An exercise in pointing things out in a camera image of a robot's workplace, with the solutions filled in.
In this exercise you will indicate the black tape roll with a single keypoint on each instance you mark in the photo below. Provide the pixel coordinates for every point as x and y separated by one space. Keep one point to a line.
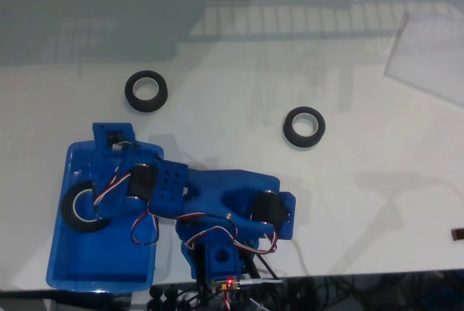
72 221
132 101
312 142

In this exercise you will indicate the blue plastic bin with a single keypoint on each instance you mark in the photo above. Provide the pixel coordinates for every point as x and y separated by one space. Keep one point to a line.
108 253

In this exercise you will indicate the black clamp knob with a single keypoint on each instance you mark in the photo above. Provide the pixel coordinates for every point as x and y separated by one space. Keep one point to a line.
156 292
170 294

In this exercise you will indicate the controller board with red light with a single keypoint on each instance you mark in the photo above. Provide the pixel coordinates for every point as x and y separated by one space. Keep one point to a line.
232 285

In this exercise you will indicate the clear plastic sheet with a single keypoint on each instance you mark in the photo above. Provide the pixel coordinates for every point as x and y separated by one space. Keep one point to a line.
427 57

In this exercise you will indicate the small brown object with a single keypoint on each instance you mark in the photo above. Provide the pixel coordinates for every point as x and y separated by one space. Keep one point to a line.
457 235

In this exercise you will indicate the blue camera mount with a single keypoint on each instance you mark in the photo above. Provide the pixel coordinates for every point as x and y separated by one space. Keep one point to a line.
99 133

